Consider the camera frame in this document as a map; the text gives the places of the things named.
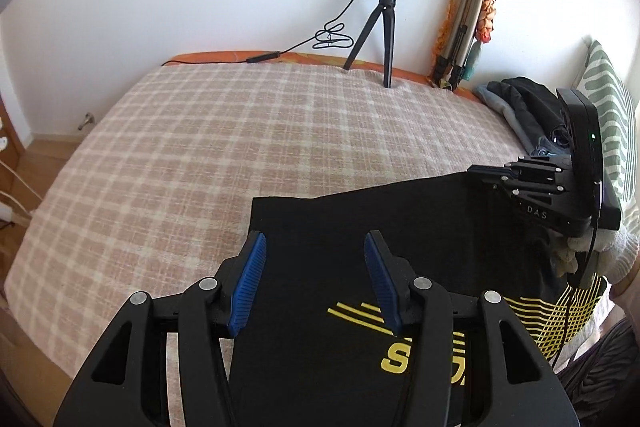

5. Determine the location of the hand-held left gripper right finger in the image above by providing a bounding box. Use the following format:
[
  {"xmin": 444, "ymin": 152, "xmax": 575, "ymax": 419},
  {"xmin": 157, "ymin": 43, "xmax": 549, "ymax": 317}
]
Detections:
[{"xmin": 363, "ymin": 230, "xmax": 582, "ymax": 427}]

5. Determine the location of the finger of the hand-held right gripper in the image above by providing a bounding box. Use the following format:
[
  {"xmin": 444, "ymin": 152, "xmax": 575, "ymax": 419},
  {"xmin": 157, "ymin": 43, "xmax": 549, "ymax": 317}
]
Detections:
[
  {"xmin": 467, "ymin": 164, "xmax": 571, "ymax": 212},
  {"xmin": 504, "ymin": 155, "xmax": 571, "ymax": 182}
]

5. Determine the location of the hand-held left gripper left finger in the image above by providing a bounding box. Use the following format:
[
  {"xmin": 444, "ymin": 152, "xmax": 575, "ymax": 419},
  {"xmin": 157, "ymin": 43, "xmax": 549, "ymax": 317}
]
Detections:
[{"xmin": 52, "ymin": 230, "xmax": 268, "ymax": 427}]

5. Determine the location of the black t-shirt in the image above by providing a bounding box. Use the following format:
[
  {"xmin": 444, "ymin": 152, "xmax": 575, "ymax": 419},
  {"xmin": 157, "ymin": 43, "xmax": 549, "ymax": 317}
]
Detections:
[{"xmin": 227, "ymin": 172, "xmax": 612, "ymax": 427}]

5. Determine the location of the person's right hand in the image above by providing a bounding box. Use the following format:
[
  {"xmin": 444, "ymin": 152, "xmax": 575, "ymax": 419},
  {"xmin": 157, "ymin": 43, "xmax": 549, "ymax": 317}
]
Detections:
[{"xmin": 554, "ymin": 227, "xmax": 640, "ymax": 294}]

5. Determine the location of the pile of dark clothes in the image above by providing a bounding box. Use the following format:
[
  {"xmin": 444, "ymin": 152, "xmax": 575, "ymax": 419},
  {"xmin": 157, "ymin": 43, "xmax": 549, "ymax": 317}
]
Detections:
[{"xmin": 472, "ymin": 77, "xmax": 576, "ymax": 158}]

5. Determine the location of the green patterned pillow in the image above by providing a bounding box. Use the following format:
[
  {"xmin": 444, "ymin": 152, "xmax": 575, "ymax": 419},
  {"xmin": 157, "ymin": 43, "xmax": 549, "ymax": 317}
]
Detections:
[{"xmin": 570, "ymin": 38, "xmax": 638, "ymax": 202}]

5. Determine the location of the pink plaid blanket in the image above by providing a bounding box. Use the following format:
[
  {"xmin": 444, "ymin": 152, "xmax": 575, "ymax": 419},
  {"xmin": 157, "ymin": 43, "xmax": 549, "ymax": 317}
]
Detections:
[{"xmin": 2, "ymin": 57, "xmax": 531, "ymax": 380}]

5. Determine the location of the folded silver tripod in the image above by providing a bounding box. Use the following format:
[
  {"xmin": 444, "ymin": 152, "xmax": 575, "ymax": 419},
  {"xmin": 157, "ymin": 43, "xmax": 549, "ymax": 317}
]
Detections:
[
  {"xmin": 431, "ymin": 0, "xmax": 488, "ymax": 92},
  {"xmin": 436, "ymin": 0, "xmax": 499, "ymax": 82}
]

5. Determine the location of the small black tripod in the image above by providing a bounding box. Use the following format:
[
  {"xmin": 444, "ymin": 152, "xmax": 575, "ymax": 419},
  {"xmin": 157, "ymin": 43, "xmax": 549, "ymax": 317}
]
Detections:
[{"xmin": 342, "ymin": 0, "xmax": 404, "ymax": 88}]

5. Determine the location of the person's striped grey clothing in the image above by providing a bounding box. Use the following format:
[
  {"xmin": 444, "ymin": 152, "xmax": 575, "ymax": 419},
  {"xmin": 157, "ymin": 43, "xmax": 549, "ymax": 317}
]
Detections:
[{"xmin": 555, "ymin": 319, "xmax": 640, "ymax": 413}]

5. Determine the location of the orange bed mattress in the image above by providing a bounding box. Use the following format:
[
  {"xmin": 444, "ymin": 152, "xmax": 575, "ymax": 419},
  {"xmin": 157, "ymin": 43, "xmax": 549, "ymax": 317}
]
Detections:
[{"xmin": 162, "ymin": 50, "xmax": 486, "ymax": 108}]

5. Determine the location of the white cable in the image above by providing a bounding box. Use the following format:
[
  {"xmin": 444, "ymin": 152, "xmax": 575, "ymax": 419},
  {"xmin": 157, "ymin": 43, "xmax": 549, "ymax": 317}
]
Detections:
[{"xmin": 0, "ymin": 157, "xmax": 46, "ymax": 228}]

